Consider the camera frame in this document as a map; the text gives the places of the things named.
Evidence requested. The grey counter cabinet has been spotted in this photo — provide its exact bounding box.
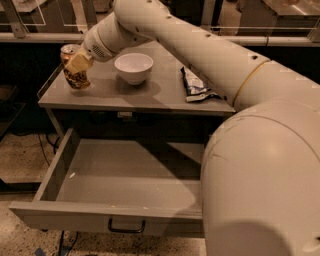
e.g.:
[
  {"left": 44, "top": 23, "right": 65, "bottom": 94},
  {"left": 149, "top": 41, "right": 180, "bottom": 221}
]
[{"left": 39, "top": 42, "right": 235, "bottom": 144}]

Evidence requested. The grey open top drawer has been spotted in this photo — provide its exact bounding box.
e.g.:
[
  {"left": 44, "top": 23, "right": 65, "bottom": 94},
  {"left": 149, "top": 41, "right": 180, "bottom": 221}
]
[{"left": 9, "top": 128, "right": 204, "bottom": 238}]

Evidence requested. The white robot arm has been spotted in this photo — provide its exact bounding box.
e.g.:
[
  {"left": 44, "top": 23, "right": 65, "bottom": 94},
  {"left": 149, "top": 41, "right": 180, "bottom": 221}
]
[{"left": 67, "top": 0, "right": 320, "bottom": 256}]

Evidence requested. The orange soda can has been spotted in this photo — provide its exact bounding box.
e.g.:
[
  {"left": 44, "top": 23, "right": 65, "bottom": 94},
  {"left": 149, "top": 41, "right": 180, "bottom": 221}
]
[{"left": 60, "top": 44, "right": 90, "bottom": 90}]

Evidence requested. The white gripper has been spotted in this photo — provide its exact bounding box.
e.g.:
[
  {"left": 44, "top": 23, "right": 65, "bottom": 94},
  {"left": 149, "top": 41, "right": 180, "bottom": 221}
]
[{"left": 65, "top": 23, "right": 116, "bottom": 74}]

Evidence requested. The white ceramic bowl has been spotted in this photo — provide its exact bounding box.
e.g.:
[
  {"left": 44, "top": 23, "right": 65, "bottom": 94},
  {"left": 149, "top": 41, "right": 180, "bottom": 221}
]
[{"left": 114, "top": 53, "right": 154, "bottom": 85}]

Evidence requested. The black drawer handle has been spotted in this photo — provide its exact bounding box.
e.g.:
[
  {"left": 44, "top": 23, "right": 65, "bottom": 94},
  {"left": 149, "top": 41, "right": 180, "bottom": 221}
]
[{"left": 108, "top": 218, "right": 146, "bottom": 234}]

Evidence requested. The blue white chip bag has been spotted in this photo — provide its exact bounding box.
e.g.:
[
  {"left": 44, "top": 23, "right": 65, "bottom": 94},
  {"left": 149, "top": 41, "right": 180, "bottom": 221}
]
[{"left": 180, "top": 66, "right": 220, "bottom": 103}]

